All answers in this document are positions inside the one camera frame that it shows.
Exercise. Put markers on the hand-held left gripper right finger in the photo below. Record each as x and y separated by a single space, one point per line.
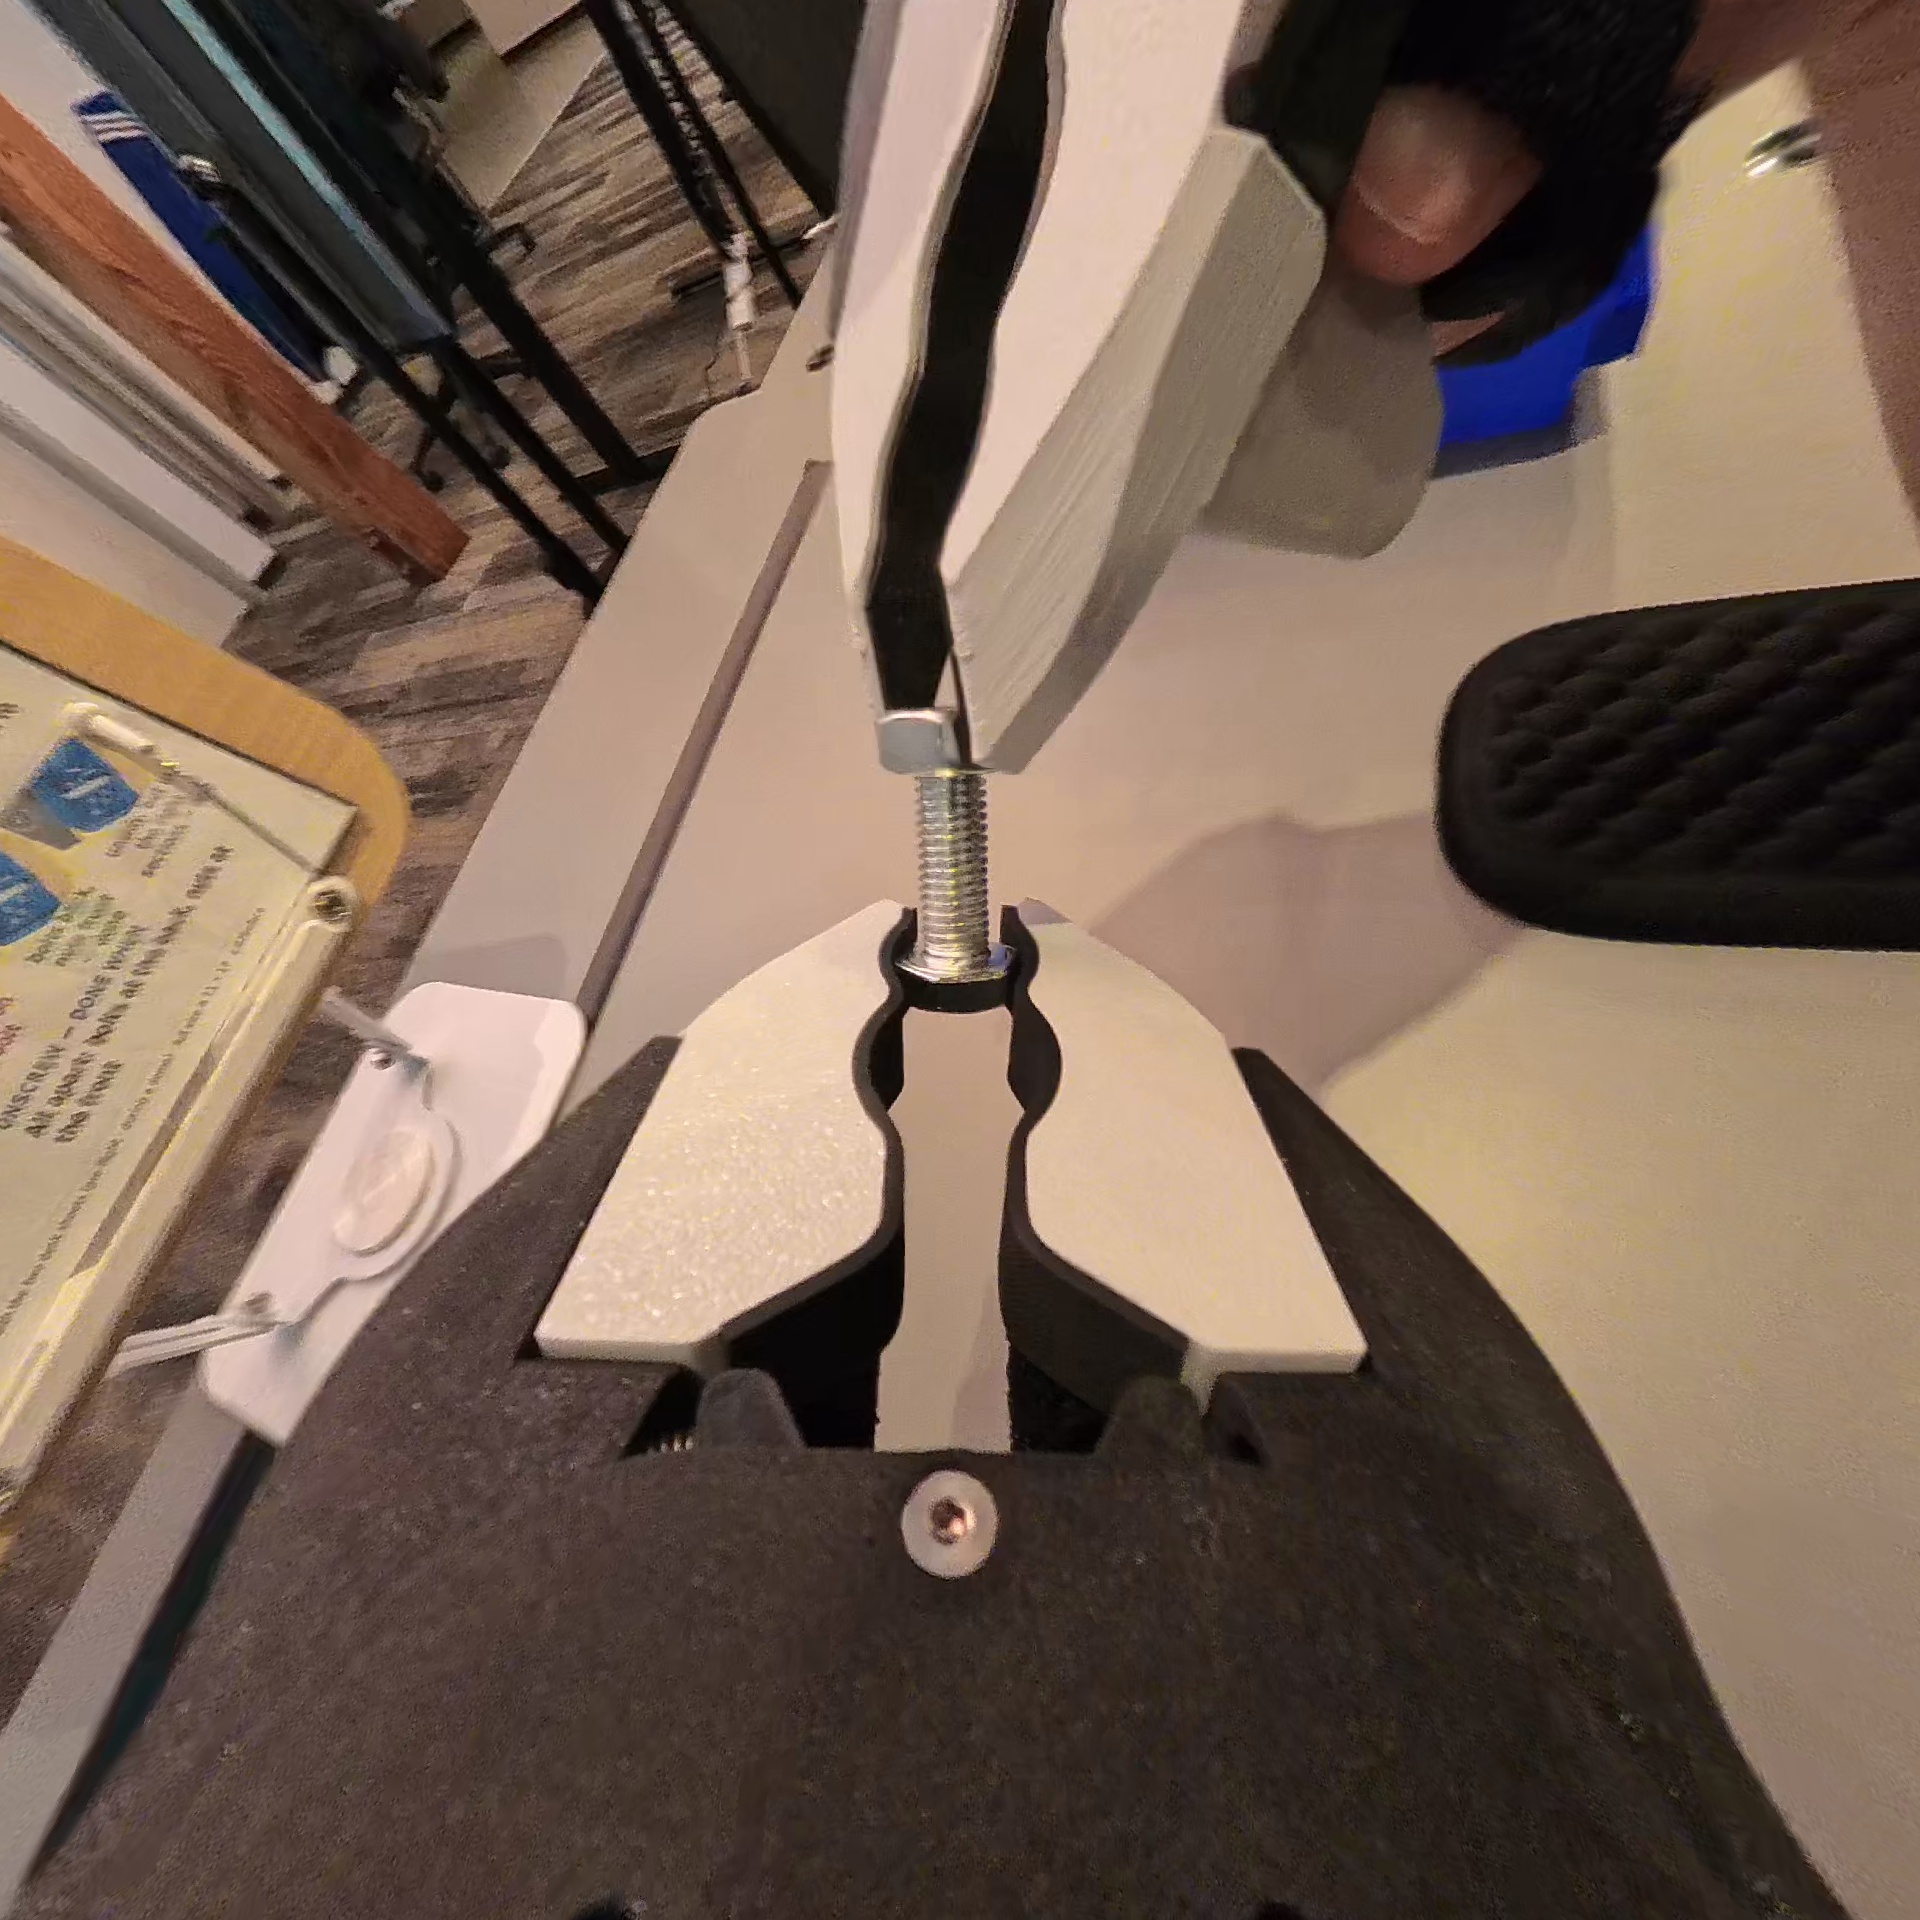
1172 1171

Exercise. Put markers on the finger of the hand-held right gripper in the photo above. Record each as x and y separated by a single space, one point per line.
1140 330
900 298

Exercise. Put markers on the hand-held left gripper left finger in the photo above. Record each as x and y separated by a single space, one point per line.
722 1171

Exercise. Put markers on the blue plastic bin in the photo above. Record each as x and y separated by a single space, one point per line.
1531 376

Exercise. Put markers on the silver hex nut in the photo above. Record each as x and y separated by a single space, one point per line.
938 993

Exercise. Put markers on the silver hex bolt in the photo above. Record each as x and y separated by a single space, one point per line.
954 856

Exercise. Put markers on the person's right forearm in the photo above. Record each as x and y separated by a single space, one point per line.
1884 298

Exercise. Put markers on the person's right hand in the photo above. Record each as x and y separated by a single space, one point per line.
1426 180

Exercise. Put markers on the white power strip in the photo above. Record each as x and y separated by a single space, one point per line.
738 292

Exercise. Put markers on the black chair armrest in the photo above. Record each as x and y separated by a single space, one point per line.
1682 765

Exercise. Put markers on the metal desk grommet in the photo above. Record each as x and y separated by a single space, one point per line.
1787 147

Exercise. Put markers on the instruction sheet in clear holder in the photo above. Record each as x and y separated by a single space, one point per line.
151 1050

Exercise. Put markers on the dark flat screen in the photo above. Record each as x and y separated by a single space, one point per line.
299 194

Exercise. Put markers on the wooden beam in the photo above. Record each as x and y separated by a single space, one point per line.
226 361

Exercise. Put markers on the blue striped bag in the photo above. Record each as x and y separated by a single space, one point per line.
166 225

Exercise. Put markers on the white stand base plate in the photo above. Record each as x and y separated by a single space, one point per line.
482 1050

